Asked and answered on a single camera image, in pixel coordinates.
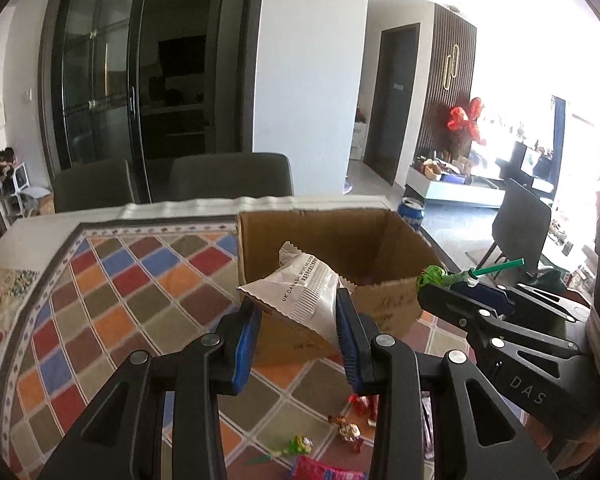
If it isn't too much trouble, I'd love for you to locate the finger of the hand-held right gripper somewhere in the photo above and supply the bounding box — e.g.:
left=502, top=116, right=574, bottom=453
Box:
left=450, top=280, right=593, bottom=323
left=416, top=284, right=581, bottom=377

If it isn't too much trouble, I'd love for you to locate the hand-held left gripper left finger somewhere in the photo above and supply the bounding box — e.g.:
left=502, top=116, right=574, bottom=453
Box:
left=37, top=302, right=263, bottom=480

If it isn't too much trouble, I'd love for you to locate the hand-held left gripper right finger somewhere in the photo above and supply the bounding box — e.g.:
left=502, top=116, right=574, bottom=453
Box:
left=336, top=289, right=561, bottom=480

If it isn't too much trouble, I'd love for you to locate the green lollipop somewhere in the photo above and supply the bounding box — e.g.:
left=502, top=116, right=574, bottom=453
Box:
left=416, top=258, right=525, bottom=293

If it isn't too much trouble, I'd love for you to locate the white snack packet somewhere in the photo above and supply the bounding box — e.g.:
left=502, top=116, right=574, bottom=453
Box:
left=237, top=241, right=358, bottom=356

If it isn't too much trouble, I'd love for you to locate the pink-red snack packet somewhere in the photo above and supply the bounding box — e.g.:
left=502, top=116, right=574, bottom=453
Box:
left=290, top=455, right=368, bottom=480

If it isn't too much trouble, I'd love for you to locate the brown cardboard box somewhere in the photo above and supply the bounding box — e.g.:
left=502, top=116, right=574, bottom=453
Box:
left=236, top=208, right=448, bottom=368

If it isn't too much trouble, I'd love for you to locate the red candy wrapper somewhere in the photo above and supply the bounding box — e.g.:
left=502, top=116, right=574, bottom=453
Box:
left=349, top=394, right=381, bottom=426

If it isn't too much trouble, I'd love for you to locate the green bag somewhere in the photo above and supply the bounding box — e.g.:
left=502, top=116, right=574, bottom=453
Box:
left=532, top=266, right=568, bottom=293

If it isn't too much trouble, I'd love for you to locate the dark side chair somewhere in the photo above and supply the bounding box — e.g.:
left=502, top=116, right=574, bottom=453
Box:
left=490, top=178, right=553, bottom=278

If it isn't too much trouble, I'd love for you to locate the multicolour wrapped candy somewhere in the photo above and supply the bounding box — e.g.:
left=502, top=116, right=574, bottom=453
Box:
left=328, top=414, right=366, bottom=453

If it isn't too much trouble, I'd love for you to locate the blue soda can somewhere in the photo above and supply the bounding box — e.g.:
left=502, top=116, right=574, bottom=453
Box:
left=397, top=197, right=426, bottom=233

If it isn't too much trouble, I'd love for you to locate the yellow-green lollipop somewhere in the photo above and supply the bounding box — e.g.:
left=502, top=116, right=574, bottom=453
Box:
left=247, top=435, right=314, bottom=466

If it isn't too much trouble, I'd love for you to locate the white low cabinet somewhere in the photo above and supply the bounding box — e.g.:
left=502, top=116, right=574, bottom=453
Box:
left=405, top=162, right=507, bottom=209

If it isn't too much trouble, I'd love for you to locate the colourful checked tablecloth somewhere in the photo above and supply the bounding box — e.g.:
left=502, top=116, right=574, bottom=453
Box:
left=0, top=195, right=551, bottom=480

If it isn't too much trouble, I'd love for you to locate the red bow decoration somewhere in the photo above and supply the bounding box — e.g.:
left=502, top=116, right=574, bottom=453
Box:
left=446, top=96, right=487, bottom=137

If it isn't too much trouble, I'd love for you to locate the grey dining chair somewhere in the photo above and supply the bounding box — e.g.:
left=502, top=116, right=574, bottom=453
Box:
left=52, top=159, right=137, bottom=213
left=169, top=152, right=295, bottom=203

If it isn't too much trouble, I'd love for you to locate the white hallway box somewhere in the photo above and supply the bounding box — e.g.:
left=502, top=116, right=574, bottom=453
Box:
left=350, top=120, right=369, bottom=162

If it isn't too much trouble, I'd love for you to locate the dark interior door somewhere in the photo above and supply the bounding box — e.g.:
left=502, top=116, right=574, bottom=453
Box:
left=362, top=22, right=422, bottom=187

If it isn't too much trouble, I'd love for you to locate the floral patterned cloth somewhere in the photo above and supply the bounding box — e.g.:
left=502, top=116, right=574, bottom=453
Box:
left=0, top=269, right=39, bottom=376

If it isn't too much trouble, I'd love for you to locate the white small shelf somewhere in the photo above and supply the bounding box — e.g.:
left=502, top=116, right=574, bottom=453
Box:
left=0, top=161, right=54, bottom=221

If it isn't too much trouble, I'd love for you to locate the dark plush toy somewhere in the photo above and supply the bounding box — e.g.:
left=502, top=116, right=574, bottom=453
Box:
left=0, top=147, right=18, bottom=196

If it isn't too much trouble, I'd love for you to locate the black glass sliding door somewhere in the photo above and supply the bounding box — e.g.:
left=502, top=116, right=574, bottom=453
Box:
left=39, top=0, right=148, bottom=181

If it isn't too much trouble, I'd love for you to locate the slatted wall panel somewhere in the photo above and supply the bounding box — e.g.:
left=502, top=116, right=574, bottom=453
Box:
left=415, top=2, right=478, bottom=161

